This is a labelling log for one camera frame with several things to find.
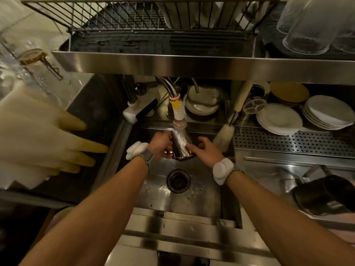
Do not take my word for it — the person's left hand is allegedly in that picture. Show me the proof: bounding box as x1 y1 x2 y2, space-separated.
147 132 174 161

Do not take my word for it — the person's right hand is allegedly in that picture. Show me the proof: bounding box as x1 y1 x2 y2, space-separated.
185 136 225 168

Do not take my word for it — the stainless steel cup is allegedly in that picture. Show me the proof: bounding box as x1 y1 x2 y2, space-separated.
170 130 196 161

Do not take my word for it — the person's right forearm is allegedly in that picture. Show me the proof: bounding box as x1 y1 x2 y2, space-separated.
226 170 355 266

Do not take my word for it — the person's left forearm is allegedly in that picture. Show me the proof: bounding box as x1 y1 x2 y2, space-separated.
18 156 151 266

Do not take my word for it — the white wrist tracker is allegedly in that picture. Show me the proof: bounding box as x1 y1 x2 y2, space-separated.
126 142 150 161
213 158 235 186

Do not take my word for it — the black sink drain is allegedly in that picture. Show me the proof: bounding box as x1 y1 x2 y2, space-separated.
166 169 191 194

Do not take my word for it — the steel bowl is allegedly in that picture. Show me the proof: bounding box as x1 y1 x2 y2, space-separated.
184 86 222 117

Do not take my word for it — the stainless steel sink basin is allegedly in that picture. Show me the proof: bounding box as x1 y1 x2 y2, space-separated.
92 119 242 228

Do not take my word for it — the round steel strainer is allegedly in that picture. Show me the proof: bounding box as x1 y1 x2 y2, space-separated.
242 96 267 115

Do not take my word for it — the stainless steel shelf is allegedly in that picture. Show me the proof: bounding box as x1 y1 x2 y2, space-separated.
52 30 355 86

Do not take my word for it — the stack of white plates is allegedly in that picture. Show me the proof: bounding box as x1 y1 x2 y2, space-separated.
255 103 303 136
302 95 355 131

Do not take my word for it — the perforated steel drain board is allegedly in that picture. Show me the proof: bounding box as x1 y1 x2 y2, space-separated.
233 127 355 160

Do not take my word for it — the yellow plate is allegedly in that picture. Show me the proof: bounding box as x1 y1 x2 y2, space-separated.
269 81 310 107

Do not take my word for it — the cream rubber glove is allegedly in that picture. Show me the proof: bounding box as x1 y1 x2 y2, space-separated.
0 85 109 190

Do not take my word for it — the black pan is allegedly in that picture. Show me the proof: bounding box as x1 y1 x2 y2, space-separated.
292 174 355 217

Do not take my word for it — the glass jar with clip lid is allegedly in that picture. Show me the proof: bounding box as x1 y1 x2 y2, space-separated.
16 48 65 81

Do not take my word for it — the clear drinking glass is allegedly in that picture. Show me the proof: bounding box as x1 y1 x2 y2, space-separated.
277 0 307 34
332 32 355 54
282 5 339 55

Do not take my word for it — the white bottle brush wooden handle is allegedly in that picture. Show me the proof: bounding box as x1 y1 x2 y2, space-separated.
213 80 253 153

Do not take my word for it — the steel faucet with hose nozzle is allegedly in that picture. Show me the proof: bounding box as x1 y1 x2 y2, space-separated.
155 77 200 131

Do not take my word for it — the wire dish rack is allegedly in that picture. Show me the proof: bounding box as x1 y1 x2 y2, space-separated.
22 0 280 34

